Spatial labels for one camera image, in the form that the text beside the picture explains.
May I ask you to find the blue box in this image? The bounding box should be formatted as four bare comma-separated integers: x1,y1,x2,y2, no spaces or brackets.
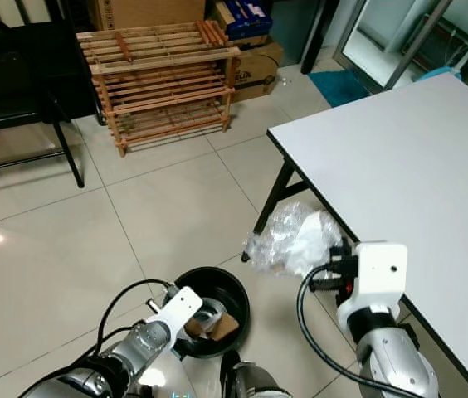
211,0,275,42

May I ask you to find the brown cardboard scrap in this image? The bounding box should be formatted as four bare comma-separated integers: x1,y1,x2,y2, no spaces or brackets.
201,311,241,341

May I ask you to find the large brown cardboard box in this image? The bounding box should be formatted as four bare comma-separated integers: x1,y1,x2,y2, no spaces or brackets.
87,0,207,32

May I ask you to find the teal floor mat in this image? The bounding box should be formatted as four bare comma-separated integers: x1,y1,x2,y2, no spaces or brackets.
305,68,374,110

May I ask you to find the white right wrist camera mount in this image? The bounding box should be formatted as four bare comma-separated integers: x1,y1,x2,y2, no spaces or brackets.
336,240,410,330

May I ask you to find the wooden slatted shoe rack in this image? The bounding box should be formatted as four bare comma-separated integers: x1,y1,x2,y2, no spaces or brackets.
75,20,245,158

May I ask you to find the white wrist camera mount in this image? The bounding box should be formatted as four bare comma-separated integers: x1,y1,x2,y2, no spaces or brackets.
153,285,206,338
336,240,410,330

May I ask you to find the glass door with metal frame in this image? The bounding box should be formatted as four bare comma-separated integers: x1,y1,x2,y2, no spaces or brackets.
332,0,468,94

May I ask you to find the small printed cardboard box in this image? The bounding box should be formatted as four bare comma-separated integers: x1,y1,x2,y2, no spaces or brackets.
227,40,286,104

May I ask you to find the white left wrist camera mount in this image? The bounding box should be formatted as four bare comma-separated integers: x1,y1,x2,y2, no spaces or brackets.
153,285,206,338

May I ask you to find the black chair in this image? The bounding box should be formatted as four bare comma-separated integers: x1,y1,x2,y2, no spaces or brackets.
0,10,104,218

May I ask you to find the light blue plastic basin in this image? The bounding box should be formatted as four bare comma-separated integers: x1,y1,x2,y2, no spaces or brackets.
415,64,463,84

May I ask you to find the black round rubbish bin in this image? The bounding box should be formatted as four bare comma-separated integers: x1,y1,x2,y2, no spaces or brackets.
170,265,252,360

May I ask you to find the clear plastic bag of trash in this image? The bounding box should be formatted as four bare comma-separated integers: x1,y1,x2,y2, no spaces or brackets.
239,200,349,279

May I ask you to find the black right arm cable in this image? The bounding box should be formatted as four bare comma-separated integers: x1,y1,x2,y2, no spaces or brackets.
295,264,384,398

